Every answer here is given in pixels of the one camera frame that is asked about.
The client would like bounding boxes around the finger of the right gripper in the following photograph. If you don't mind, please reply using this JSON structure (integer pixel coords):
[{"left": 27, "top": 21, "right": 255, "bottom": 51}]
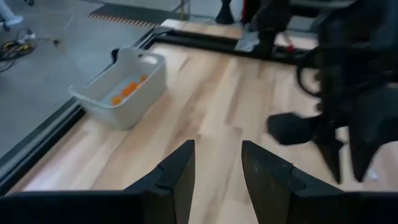
[
  {"left": 348, "top": 127, "right": 383, "bottom": 183},
  {"left": 313, "top": 129, "right": 345, "bottom": 184}
]

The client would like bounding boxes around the black cone-shaped foot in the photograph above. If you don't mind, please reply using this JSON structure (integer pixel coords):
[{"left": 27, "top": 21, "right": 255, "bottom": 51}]
[{"left": 215, "top": 0, "right": 234, "bottom": 25}]

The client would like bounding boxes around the grey plastic bin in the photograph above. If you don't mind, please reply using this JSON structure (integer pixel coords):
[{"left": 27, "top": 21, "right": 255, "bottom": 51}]
[{"left": 68, "top": 46, "right": 168, "bottom": 131}]

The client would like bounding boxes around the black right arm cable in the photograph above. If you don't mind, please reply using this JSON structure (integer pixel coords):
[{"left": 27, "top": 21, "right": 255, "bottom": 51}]
[{"left": 295, "top": 46, "right": 324, "bottom": 99}]

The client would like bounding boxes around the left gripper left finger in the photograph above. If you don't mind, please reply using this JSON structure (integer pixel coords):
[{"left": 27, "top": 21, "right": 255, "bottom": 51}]
[{"left": 124, "top": 139, "right": 196, "bottom": 224}]

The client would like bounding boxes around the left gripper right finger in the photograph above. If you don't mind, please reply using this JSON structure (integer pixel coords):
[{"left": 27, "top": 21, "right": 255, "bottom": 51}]
[{"left": 241, "top": 140, "right": 343, "bottom": 224}]

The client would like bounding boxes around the yellow floor cable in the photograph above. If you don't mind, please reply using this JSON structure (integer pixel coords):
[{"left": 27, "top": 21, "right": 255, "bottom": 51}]
[{"left": 0, "top": 27, "right": 38, "bottom": 72}]

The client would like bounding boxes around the dark mat with orange stripes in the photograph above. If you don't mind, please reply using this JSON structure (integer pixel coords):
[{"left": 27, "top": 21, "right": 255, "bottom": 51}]
[{"left": 88, "top": 4, "right": 162, "bottom": 28}]

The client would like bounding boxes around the silver corner bracket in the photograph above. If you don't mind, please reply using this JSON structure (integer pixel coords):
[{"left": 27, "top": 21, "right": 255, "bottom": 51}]
[{"left": 234, "top": 29, "right": 261, "bottom": 52}]

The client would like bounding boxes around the white chair base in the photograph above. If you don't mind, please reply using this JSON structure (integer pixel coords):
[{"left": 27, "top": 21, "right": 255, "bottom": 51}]
[{"left": 0, "top": 0, "right": 24, "bottom": 27}]

